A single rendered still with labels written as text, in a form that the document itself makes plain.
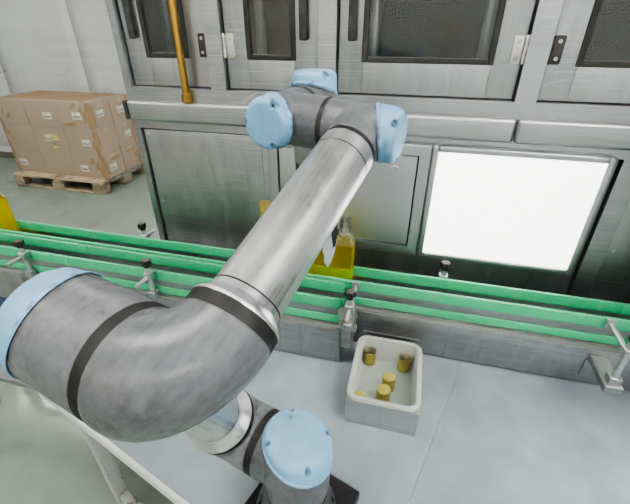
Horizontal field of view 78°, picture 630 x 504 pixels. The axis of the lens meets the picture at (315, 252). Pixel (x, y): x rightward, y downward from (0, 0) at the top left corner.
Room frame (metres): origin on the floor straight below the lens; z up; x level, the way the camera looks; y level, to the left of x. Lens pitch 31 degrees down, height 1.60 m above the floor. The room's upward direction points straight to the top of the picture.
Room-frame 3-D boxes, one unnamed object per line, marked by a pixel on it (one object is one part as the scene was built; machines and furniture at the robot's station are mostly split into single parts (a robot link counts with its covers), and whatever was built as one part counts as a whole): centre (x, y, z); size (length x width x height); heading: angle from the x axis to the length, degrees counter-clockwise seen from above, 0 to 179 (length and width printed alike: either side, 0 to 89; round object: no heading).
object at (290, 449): (0.40, 0.04, 0.95); 0.13 x 0.12 x 0.14; 62
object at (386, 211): (1.04, -0.30, 1.15); 0.90 x 0.03 x 0.34; 75
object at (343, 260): (0.96, -0.08, 0.99); 0.06 x 0.06 x 0.21; 76
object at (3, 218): (1.28, 1.14, 1.02); 0.06 x 0.06 x 0.28; 75
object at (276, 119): (0.59, 0.03, 1.48); 0.11 x 0.11 x 0.08; 62
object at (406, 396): (0.70, -0.18, 0.80); 0.22 x 0.17 x 0.09; 165
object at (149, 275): (0.93, 0.50, 0.94); 0.07 x 0.04 x 0.13; 165
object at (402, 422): (0.73, -0.19, 0.79); 0.27 x 0.17 x 0.08; 165
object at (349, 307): (0.82, -0.10, 0.95); 0.17 x 0.03 x 0.12; 165
